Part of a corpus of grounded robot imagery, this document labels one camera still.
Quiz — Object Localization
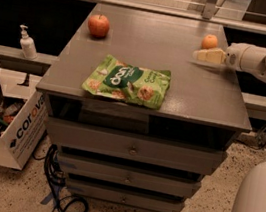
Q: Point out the white pump dispenser bottle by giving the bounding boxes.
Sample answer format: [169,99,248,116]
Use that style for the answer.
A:
[20,24,37,60]

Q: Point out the grey top drawer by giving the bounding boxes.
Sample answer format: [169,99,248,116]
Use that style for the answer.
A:
[46,118,226,175]

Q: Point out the black cable bundle on floor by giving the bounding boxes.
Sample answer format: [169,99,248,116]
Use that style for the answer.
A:
[35,142,100,212]

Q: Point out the grey bottom drawer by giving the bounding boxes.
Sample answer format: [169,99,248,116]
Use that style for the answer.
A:
[66,180,184,212]

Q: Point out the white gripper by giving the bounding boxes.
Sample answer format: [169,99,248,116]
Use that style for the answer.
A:
[192,43,251,71]

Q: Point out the orange fruit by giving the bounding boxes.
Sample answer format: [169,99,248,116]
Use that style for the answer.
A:
[201,34,218,50]

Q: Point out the grey drawer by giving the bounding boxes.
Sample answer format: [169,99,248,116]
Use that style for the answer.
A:
[66,180,184,212]
[57,154,201,198]
[46,118,226,175]

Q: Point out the grey middle drawer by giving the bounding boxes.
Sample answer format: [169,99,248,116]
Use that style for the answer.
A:
[57,154,201,198]

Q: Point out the grey drawer cabinet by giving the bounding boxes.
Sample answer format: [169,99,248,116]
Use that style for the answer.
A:
[37,4,251,212]

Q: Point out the white cardboard box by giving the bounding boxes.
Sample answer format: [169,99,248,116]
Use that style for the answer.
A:
[0,68,48,170]

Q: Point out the red apple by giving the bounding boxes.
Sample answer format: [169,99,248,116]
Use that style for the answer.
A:
[88,14,110,38]

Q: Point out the green snack chip bag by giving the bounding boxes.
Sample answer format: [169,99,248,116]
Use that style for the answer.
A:
[81,55,172,110]

